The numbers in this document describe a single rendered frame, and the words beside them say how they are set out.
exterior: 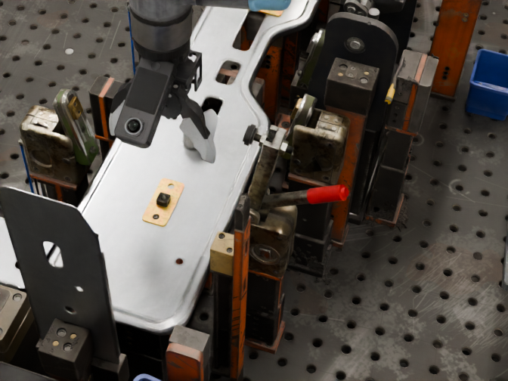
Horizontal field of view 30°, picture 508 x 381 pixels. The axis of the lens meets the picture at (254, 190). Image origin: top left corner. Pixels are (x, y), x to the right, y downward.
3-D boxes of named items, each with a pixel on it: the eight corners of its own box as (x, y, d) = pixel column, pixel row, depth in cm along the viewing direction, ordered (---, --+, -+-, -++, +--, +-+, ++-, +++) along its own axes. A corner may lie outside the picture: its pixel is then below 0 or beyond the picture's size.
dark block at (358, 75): (313, 218, 177) (336, 55, 144) (348, 227, 176) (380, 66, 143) (305, 238, 174) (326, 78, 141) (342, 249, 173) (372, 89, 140)
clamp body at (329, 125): (283, 230, 176) (296, 91, 146) (342, 247, 174) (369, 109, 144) (267, 270, 170) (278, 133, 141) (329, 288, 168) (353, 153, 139)
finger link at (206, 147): (240, 134, 132) (204, 86, 127) (226, 165, 128) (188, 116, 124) (223, 139, 134) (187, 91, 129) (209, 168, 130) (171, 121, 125)
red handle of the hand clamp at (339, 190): (250, 187, 135) (346, 175, 126) (258, 197, 136) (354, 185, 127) (240, 210, 132) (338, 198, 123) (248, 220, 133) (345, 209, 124)
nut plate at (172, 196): (162, 178, 144) (162, 173, 143) (185, 184, 143) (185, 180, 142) (140, 220, 139) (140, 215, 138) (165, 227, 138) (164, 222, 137)
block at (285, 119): (236, 102, 194) (239, -7, 172) (296, 119, 192) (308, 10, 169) (227, 121, 191) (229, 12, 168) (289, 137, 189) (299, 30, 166)
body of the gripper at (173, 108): (204, 85, 130) (204, 17, 120) (181, 128, 124) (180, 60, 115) (152, 71, 131) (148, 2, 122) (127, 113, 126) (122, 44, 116)
